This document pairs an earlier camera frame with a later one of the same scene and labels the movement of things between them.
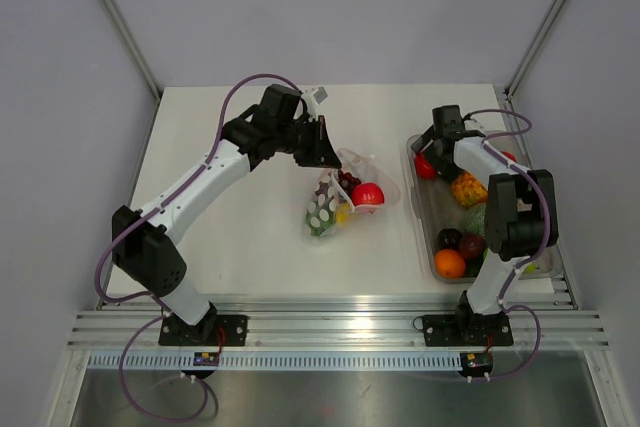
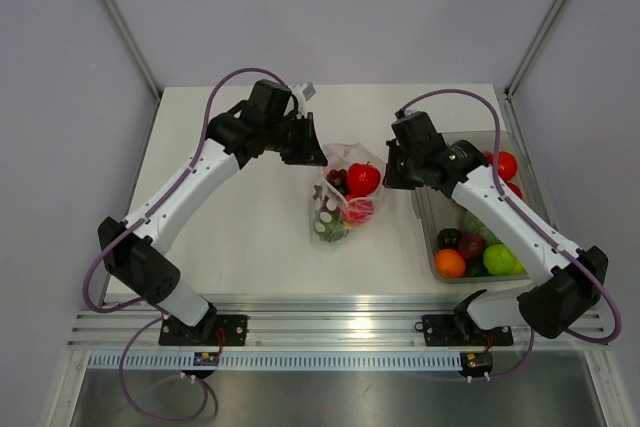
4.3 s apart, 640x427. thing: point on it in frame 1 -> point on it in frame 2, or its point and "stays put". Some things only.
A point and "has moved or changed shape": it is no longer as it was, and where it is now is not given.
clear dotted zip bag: x=361 y=187 has moved or changed shape
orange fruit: x=448 y=263 stays put
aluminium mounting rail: x=540 y=320 stays put
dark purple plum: x=472 y=245 stays put
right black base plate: x=469 y=330 stays put
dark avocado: x=449 y=239 stays put
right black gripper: x=444 y=169 -> x=392 y=179
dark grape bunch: x=347 y=180 has moved or changed shape
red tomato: x=423 y=167 has moved or changed shape
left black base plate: x=210 y=331 stays put
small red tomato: x=366 y=194 -> x=358 y=211
